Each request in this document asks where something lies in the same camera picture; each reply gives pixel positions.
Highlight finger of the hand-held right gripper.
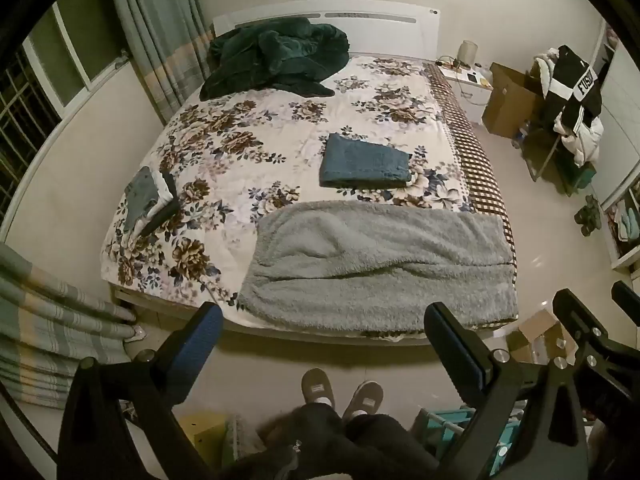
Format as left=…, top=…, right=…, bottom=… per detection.
left=552, top=288, right=640, bottom=391
left=611, top=281, right=640, bottom=312

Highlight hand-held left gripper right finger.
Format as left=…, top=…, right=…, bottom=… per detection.
left=424, top=302, right=587, bottom=480

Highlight pair of green slippers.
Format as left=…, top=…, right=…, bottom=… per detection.
left=573, top=193, right=603, bottom=236

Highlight grey slipper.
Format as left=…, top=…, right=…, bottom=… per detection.
left=342, top=380, right=385, bottom=419
left=301, top=367, right=335, bottom=407

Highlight folded black garment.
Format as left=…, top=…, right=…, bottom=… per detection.
left=141, top=172, right=181, bottom=237

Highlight white nightstand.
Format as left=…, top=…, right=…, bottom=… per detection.
left=442, top=65, right=494, bottom=124

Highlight folded white garment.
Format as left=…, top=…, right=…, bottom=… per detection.
left=144, top=170, right=176, bottom=223

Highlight brown checked bed sheet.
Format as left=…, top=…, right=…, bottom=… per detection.
left=425, top=61, right=517, bottom=266

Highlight large cardboard box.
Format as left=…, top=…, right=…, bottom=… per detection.
left=481, top=62, right=547, bottom=140

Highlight metal frame chair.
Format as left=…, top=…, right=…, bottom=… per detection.
left=520, top=122, right=597, bottom=197

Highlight grey fleece blanket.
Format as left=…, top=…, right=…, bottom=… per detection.
left=237, top=200, right=519, bottom=334

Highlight white wardrobe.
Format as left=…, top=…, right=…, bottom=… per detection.
left=596, top=22, right=640, bottom=272

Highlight yellow box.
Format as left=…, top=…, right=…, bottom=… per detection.
left=179, top=410, right=232, bottom=462

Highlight person's legs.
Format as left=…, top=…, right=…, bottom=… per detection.
left=254, top=401, right=442, bottom=480

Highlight teal rack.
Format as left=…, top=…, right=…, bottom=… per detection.
left=411, top=404, right=523, bottom=480

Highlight white bed frame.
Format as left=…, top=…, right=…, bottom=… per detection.
left=111, top=0, right=518, bottom=347

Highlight folded grey garment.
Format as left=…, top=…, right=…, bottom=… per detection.
left=123, top=166, right=160, bottom=235

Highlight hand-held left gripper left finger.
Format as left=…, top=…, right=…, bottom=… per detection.
left=57, top=302, right=224, bottom=480

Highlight folded dark teal garment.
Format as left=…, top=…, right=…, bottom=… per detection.
left=318, top=132, right=412, bottom=189

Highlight window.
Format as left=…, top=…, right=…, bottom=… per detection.
left=0, top=0, right=127, bottom=213

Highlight small open cardboard box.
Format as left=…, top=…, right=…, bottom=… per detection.
left=506, top=308, right=569, bottom=367

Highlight dark green blanket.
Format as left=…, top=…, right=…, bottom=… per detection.
left=199, top=16, right=350, bottom=102

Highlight black and white jacket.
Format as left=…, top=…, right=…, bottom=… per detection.
left=542, top=45, right=604, bottom=137

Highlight striped green curtain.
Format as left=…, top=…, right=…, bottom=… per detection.
left=0, top=241, right=137, bottom=407
left=102, top=0, right=217, bottom=125

